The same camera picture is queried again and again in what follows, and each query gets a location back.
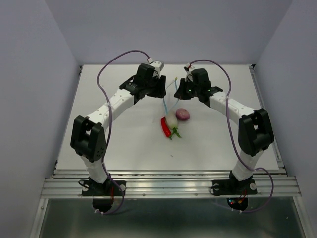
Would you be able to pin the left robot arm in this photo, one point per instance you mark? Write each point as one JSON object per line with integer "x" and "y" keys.
{"x": 88, "y": 133}

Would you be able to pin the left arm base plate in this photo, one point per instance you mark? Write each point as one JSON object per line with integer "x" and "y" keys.
{"x": 92, "y": 188}

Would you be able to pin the clear zip top bag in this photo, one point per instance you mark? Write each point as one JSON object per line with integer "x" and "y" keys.
{"x": 166, "y": 100}

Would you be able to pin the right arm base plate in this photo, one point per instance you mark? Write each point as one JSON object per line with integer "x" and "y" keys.
{"x": 230, "y": 187}

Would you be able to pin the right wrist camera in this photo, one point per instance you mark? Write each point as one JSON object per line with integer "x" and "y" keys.
{"x": 188, "y": 69}

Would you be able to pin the white radish with leaves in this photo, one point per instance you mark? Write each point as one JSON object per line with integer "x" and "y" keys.
{"x": 172, "y": 123}

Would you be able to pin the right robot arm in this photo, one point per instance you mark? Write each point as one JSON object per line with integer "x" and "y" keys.
{"x": 255, "y": 133}

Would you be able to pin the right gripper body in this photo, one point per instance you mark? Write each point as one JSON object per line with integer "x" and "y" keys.
{"x": 187, "y": 90}

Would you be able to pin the aluminium mounting rail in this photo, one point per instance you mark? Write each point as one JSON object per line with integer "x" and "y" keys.
{"x": 167, "y": 184}

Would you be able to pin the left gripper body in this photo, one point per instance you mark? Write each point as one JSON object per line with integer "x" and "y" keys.
{"x": 153, "y": 88}

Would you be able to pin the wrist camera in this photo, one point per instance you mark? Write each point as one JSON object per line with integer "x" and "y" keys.
{"x": 158, "y": 65}
{"x": 188, "y": 69}

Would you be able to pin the red chili pepper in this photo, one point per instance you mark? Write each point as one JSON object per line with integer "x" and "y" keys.
{"x": 165, "y": 128}

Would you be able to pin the purple onion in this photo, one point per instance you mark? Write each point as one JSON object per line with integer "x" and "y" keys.
{"x": 182, "y": 114}

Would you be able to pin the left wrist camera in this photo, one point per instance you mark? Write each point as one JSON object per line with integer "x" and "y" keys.
{"x": 158, "y": 65}

